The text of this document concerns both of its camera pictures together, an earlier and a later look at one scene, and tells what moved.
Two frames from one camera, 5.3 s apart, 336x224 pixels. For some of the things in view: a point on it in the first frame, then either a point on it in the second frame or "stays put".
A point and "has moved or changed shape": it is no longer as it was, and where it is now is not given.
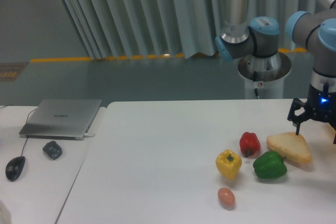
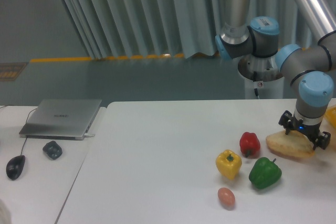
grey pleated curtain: [173, 14] stays put
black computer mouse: [14, 167] stays put
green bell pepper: [270, 164] has moved or changed shape
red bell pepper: [249, 144] stays put
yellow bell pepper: [228, 163] stays put
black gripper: [321, 105] -> [312, 131]
